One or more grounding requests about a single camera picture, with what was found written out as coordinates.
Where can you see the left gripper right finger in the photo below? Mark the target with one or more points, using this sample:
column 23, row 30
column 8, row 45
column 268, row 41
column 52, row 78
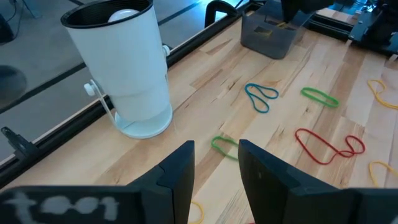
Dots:
column 295, row 199

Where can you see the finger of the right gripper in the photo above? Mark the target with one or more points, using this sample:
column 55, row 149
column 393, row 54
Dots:
column 290, row 9

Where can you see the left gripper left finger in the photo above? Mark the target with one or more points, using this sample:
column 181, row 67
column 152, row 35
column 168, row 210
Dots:
column 93, row 205

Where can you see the red rubber band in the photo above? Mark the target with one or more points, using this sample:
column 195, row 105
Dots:
column 311, row 152

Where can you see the teal rubber band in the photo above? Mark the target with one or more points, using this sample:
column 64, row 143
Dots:
column 247, row 93

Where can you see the green rubber band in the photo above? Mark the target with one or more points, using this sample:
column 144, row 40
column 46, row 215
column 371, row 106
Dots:
column 334, row 102
column 213, row 145

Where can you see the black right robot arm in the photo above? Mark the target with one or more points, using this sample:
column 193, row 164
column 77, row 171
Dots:
column 379, row 28

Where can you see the grey plastic bin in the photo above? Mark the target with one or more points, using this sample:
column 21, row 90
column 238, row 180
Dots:
column 267, row 46

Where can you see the white cylindrical container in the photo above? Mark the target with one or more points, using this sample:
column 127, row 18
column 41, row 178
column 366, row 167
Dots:
column 124, row 62

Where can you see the dark round blurry object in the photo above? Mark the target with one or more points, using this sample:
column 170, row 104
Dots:
column 11, row 82

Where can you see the black aluminium table frame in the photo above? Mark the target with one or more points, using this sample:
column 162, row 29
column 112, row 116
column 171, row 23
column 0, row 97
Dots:
column 62, row 137

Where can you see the black flat bracket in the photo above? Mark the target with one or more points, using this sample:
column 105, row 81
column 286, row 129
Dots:
column 21, row 144

